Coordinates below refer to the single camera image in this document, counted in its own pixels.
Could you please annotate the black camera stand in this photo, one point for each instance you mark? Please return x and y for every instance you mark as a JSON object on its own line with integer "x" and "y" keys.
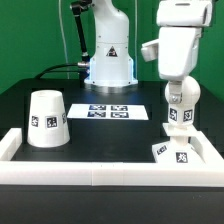
{"x": 77, "y": 8}

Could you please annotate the white lamp shade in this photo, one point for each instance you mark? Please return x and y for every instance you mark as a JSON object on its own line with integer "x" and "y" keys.
{"x": 47, "y": 125}

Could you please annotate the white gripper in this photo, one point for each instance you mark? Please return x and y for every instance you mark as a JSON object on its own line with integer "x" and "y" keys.
{"x": 177, "y": 57}

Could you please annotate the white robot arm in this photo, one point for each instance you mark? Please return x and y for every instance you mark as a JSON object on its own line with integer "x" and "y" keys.
{"x": 111, "y": 67}

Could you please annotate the white U-shaped fence frame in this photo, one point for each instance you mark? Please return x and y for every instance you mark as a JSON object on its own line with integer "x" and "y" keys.
{"x": 209, "y": 174}

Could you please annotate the marker tag sheet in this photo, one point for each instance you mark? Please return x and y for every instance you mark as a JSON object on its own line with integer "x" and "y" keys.
{"x": 107, "y": 111}

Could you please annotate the white lamp base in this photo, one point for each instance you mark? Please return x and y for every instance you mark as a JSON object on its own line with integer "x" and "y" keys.
{"x": 178, "y": 149}

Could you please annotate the white lamp bulb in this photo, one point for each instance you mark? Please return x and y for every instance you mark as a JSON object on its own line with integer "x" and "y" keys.
{"x": 182, "y": 115}

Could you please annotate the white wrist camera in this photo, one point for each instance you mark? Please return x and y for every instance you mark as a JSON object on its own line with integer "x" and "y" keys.
{"x": 149, "y": 50}

